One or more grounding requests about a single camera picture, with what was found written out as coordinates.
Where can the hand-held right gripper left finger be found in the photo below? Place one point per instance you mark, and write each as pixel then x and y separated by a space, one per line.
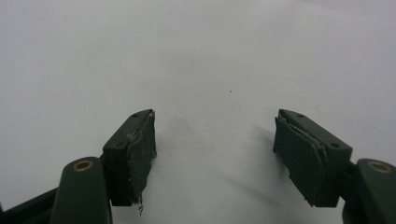
pixel 124 149

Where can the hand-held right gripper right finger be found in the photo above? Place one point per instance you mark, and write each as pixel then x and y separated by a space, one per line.
pixel 311 161

